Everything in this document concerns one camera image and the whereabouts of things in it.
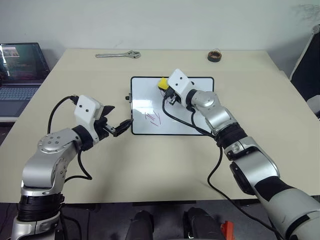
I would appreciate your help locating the yellow whiteboard eraser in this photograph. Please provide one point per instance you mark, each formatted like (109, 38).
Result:
(163, 83)

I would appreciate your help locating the dark rounded shape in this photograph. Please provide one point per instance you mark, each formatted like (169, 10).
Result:
(200, 225)

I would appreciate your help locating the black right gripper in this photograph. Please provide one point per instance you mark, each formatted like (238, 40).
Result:
(172, 96)

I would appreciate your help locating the black chair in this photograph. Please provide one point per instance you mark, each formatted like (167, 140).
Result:
(307, 65)

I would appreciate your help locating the open grey laptop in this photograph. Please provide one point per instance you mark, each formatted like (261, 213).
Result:
(20, 75)

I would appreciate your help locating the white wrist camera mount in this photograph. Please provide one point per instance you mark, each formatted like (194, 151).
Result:
(178, 82)
(86, 110)

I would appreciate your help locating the silver adjustable wrench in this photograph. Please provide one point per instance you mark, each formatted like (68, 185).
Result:
(117, 54)

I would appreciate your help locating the black framed whiteboard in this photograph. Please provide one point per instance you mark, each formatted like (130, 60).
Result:
(150, 100)

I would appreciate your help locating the black tape roll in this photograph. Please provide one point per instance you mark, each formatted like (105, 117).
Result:
(214, 56)

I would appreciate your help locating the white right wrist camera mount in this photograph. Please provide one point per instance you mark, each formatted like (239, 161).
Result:
(178, 82)

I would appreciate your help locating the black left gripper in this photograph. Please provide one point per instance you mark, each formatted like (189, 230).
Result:
(102, 130)

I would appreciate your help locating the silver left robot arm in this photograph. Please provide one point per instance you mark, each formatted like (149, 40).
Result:
(45, 162)

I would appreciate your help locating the red plastic object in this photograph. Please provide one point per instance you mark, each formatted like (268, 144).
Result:
(228, 231)

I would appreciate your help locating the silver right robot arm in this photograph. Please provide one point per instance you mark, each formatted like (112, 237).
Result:
(250, 160)

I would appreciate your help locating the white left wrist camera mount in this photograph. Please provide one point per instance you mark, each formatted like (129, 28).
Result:
(86, 110)

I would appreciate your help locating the grey rounded object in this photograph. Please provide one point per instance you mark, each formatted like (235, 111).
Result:
(314, 105)

